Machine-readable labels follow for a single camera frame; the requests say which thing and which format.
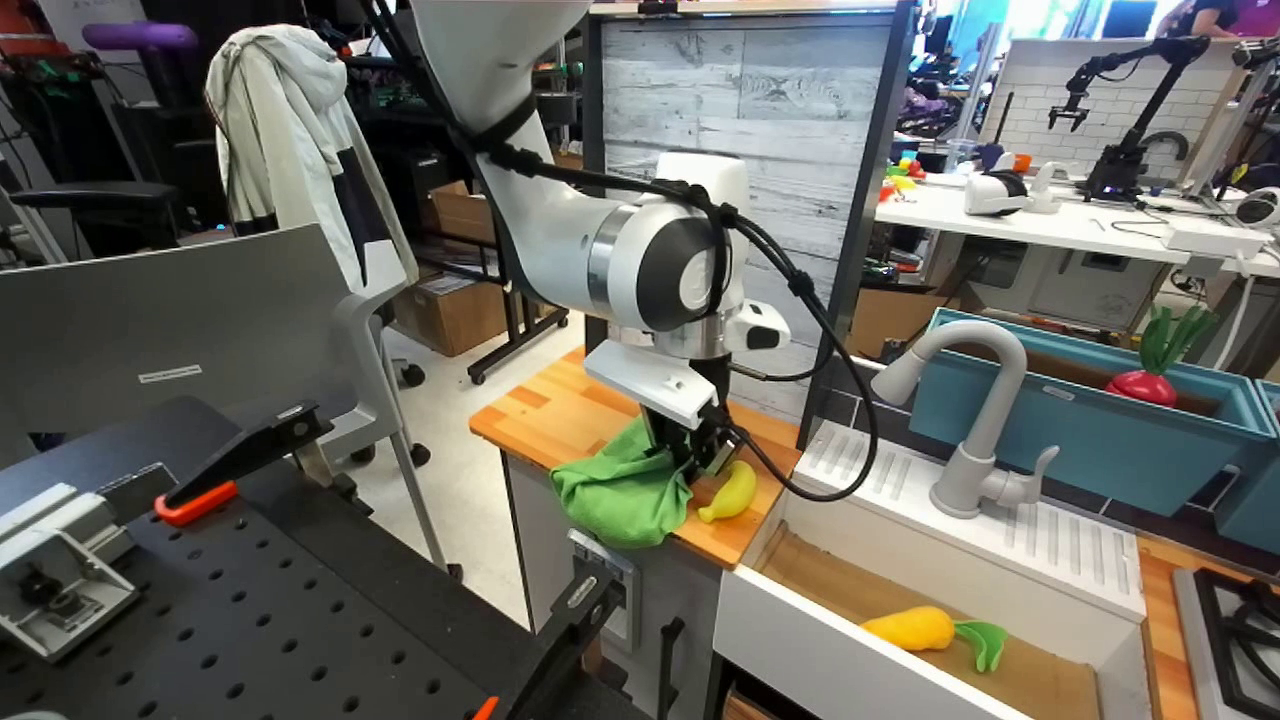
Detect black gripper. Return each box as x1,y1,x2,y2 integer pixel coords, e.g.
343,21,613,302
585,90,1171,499
647,394,745,495

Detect green cloth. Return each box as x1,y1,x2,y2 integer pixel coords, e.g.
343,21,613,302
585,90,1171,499
548,411,694,551

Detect white counter cabinet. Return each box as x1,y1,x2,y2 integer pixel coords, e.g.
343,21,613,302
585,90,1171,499
501,445,732,720

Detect yellow toy banana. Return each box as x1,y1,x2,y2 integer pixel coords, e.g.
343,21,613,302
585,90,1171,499
694,457,759,528

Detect wooden cutting board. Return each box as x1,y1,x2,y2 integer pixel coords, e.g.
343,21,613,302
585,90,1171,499
467,347,803,575

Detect white sink basin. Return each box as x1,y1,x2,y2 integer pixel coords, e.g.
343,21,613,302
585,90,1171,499
712,414,1154,720

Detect black metal stand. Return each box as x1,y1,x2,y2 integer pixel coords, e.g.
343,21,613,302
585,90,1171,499
462,237,570,387

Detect yellow toy corn green leaves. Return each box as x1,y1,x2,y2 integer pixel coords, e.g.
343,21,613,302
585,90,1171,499
861,602,1013,676

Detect white box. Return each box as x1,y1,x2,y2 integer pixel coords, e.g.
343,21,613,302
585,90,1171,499
651,147,750,215

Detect grey faucet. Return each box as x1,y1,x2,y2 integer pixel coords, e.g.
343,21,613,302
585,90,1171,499
870,316,1068,524

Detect small brown cardboard box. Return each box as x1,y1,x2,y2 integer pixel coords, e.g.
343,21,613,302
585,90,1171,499
419,176,501,246

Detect teal plastic bin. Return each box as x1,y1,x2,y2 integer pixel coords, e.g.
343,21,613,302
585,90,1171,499
906,307,1280,554

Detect white work table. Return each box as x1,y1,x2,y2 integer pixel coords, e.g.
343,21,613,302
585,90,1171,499
870,170,1280,271

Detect red toy radish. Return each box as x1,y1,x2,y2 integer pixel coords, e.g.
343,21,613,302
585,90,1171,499
1103,302,1219,411

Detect black perforated table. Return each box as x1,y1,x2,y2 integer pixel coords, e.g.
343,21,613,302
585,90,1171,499
0,394,632,720

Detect black stove top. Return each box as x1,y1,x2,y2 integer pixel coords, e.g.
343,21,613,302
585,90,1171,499
1171,564,1280,720

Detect white hooded jacket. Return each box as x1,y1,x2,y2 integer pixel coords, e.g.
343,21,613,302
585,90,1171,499
200,21,415,302

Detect purple cylinder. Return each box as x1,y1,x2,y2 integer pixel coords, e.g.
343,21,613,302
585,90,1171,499
78,17,205,57

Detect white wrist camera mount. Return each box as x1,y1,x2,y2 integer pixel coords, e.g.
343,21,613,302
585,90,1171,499
579,335,729,430

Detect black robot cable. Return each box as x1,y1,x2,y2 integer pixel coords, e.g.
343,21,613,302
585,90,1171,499
356,0,886,508

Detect black clamp orange handle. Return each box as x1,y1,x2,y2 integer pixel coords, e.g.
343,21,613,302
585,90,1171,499
153,403,334,530
471,564,632,720

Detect black metal frame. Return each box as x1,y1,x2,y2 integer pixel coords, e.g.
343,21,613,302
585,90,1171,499
574,0,923,452

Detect grey metal bracket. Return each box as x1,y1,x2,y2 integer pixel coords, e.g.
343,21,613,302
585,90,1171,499
0,474,143,662

